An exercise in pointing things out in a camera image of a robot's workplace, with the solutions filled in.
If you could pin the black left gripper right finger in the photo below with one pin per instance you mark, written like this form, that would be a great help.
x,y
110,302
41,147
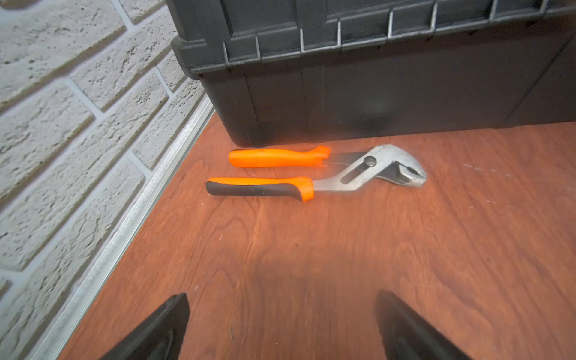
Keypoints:
x,y
407,335

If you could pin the black plastic toolbox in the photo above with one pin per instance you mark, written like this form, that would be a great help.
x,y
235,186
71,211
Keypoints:
x,y
281,72

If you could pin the orange handled groove pliers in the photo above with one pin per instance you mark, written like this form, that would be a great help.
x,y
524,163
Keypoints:
x,y
329,171

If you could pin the left aluminium corner profile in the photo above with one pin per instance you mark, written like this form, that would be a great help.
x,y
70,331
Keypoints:
x,y
103,265

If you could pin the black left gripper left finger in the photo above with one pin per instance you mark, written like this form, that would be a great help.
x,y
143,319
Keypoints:
x,y
159,336

